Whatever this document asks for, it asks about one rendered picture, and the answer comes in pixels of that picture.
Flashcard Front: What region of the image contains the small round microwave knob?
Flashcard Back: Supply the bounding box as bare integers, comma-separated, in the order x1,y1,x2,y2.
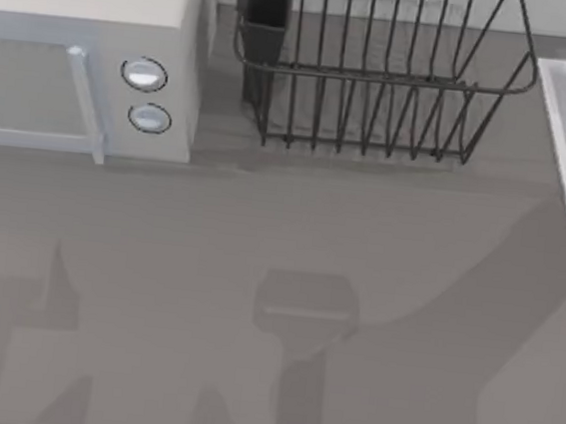
125,100,175,137

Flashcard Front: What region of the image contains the large round microwave knob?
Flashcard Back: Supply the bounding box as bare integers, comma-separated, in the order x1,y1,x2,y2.
117,53,172,96

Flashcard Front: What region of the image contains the black cutlery holder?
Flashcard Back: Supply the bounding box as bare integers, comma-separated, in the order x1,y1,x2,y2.
227,0,294,107

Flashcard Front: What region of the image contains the pale microwave oven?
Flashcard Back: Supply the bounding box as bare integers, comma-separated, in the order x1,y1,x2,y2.
0,0,221,175

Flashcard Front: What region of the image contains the microwave oven glass door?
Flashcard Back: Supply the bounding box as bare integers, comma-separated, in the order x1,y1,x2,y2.
0,11,118,165

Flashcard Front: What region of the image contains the black wire dish rack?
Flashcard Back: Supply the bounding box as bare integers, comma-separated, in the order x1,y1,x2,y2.
222,0,545,174

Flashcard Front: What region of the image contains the microwave door handle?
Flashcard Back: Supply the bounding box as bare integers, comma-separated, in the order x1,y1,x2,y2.
55,44,116,166

